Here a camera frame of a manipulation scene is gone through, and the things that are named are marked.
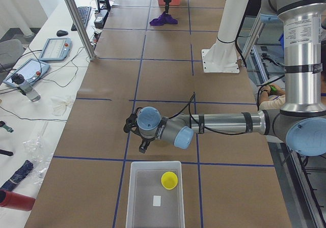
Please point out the purple cloth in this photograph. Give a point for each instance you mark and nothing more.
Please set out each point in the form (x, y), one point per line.
(163, 19)

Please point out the yellow plastic cup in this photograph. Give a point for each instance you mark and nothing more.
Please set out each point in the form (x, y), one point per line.
(169, 180)

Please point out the white plastic box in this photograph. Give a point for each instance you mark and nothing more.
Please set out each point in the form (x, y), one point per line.
(149, 203)

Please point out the crumpled white cloth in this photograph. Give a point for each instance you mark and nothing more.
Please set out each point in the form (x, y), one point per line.
(60, 104)

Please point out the black keyboard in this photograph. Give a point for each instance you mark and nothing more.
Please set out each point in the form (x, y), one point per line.
(84, 13)

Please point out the clear plastic wrap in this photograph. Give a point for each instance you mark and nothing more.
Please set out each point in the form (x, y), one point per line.
(40, 156)

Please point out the far teach pendant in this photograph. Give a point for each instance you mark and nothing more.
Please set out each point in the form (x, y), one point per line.
(55, 49)

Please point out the teach pendant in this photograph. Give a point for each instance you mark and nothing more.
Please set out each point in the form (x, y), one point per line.
(32, 70)
(55, 49)

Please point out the black computer mouse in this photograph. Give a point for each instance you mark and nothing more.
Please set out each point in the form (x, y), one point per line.
(61, 33)

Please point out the near teach pendant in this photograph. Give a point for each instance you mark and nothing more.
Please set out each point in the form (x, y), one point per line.
(32, 70)

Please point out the clear water bottle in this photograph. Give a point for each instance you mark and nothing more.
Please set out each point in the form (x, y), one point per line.
(24, 85)

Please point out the blue storage bin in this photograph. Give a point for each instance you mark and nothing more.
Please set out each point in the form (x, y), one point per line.
(281, 40)

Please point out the folded blue umbrella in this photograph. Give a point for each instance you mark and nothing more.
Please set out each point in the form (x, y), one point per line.
(18, 176)

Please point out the seated person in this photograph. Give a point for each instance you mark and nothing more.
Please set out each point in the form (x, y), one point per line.
(271, 97)

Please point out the red bottle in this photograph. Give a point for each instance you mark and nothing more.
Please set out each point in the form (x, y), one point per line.
(16, 201)

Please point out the aluminium frame post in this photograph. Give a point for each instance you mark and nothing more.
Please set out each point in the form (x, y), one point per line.
(72, 8)

